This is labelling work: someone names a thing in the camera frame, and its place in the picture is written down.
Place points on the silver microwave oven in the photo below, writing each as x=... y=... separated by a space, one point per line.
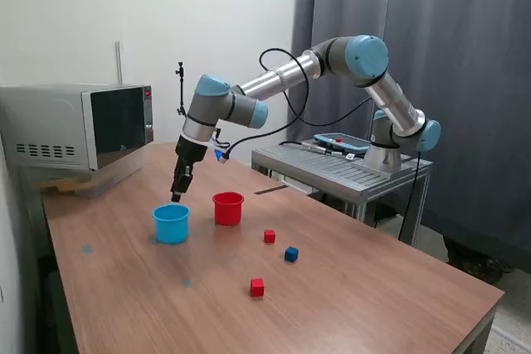
x=50 y=122

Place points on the teal teach pendant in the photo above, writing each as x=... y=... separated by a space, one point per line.
x=344 y=142

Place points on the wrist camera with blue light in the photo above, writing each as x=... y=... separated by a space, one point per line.
x=219 y=154

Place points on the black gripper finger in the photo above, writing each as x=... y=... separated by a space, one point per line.
x=183 y=180
x=174 y=180

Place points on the aluminium robot cart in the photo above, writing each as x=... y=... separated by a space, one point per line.
x=365 y=180

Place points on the blue cube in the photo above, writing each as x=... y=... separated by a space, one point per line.
x=291 y=255

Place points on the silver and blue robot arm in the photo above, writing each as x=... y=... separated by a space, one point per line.
x=274 y=77

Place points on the dark grey curtain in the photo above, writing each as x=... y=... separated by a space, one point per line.
x=477 y=39

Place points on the blue tape piece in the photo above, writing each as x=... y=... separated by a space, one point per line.
x=87 y=248
x=187 y=282

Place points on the thin metal pole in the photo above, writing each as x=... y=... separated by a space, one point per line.
x=118 y=64

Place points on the blue plastic cup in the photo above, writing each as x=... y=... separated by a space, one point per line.
x=171 y=227

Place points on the red plastic cup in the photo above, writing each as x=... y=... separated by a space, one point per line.
x=228 y=211

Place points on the dark shoe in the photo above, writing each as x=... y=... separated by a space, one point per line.
x=491 y=271

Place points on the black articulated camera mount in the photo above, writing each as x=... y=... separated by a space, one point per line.
x=181 y=88

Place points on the red cube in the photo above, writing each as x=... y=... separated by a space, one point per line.
x=269 y=237
x=257 y=288

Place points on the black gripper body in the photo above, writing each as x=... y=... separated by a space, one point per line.
x=191 y=151

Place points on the dark thin strip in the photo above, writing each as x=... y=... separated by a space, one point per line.
x=269 y=190

